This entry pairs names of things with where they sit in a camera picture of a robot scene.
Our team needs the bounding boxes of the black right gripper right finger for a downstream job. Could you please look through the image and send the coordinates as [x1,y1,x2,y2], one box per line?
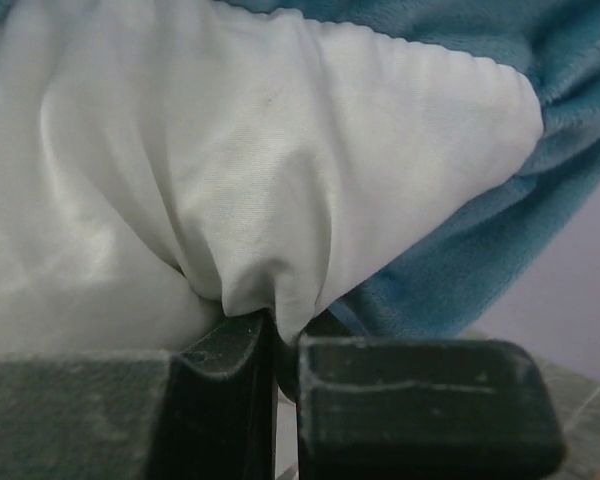
[293,314,567,479]

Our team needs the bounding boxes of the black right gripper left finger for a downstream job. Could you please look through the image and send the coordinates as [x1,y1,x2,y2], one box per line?
[0,316,277,479]

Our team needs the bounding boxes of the white pillow insert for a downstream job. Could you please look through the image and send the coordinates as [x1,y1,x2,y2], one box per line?
[0,1,543,352]

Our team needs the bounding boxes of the blue houndstooth bear pillowcase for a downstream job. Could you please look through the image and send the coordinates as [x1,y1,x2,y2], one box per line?
[0,1,600,336]

